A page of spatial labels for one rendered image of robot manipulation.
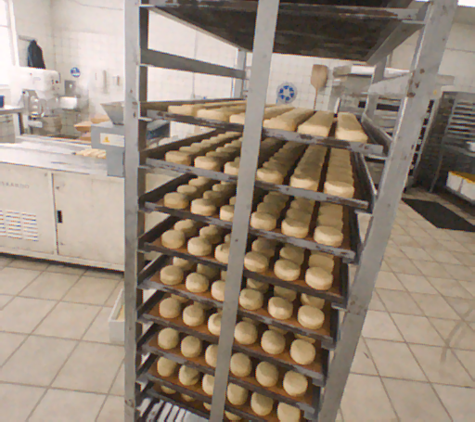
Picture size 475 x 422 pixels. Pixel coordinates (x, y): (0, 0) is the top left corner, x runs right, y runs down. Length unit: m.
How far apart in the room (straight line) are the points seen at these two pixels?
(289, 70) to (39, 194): 4.92
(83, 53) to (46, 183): 4.77
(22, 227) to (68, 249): 0.37
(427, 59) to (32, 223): 2.69
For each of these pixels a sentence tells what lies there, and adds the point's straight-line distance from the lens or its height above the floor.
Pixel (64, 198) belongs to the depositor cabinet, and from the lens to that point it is 2.61.
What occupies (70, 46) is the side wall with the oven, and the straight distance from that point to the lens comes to 7.26.
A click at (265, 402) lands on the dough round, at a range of 0.88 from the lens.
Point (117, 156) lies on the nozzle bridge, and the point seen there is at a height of 0.99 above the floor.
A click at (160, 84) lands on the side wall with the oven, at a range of 6.59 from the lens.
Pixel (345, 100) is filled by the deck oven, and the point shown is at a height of 1.46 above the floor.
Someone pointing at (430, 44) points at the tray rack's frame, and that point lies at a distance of 0.50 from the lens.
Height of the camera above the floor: 1.57
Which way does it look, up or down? 18 degrees down
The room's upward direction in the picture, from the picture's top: 7 degrees clockwise
